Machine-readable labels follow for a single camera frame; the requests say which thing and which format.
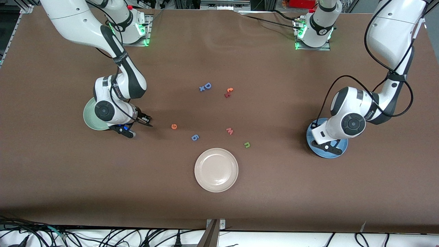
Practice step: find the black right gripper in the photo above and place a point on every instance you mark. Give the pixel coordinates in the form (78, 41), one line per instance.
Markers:
(140, 117)

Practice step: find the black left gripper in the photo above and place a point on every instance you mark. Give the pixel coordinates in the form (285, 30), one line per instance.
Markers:
(312, 127)

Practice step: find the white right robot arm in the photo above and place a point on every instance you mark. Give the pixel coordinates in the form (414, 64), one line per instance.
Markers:
(79, 24)

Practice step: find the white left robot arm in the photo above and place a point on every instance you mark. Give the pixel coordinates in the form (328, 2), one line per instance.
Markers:
(391, 31)

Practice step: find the blue plate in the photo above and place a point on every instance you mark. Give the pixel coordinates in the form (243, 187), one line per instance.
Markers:
(329, 156)

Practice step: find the blue foam letter g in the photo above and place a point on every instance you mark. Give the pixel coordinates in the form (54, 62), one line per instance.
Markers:
(194, 138)

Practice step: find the mint green plate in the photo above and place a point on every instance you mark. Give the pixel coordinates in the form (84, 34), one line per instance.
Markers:
(88, 118)

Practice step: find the blue foam letter D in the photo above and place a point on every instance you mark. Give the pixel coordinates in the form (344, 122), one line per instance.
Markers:
(205, 86)

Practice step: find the brown table cover mat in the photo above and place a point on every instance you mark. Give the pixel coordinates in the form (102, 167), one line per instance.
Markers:
(274, 192)

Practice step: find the pink foam letter w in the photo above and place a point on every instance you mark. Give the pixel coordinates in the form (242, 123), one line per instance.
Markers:
(229, 131)

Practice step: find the white plate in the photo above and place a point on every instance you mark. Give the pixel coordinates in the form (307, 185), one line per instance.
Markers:
(216, 169)

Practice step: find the red box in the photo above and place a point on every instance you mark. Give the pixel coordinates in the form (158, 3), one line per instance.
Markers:
(301, 3)

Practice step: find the grey metal bracket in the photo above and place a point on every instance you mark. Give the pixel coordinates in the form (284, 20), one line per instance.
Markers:
(210, 235)

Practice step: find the aluminium frame profile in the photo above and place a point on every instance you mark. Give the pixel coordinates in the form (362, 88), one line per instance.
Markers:
(224, 4)

